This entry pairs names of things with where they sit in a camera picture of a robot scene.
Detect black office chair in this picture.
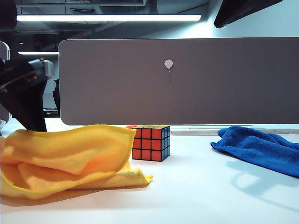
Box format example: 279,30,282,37
52,79,61,118

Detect Rubik's cube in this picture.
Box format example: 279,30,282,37
132,125,171,162

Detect blue microfiber rag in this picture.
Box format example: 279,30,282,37
210,126,299,179

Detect white adhesive wall hook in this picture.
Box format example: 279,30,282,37
164,59,174,75

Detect short ceiling light strip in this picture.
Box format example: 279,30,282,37
18,51,59,56

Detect grey desk cable slot cover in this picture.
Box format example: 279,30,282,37
170,130,290,136

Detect yellow microfiber rag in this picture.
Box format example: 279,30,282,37
0,124,154,200

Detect long ceiling light strip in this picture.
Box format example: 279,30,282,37
16,15,202,22

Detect grey desk divider panel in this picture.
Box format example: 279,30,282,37
57,37,299,126

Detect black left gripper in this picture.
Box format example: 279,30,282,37
0,58,56,133

